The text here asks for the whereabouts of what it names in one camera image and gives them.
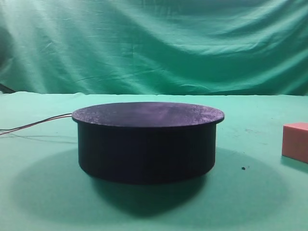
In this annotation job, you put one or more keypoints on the pink cube block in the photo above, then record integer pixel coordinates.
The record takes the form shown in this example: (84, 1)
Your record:
(295, 141)

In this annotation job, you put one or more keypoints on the black round turntable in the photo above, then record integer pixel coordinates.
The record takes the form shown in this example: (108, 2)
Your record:
(147, 142)

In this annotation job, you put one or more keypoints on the green backdrop cloth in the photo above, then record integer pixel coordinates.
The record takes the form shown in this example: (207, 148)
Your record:
(173, 47)

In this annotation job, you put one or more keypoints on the green table cloth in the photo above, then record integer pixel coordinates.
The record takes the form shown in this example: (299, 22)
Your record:
(252, 187)

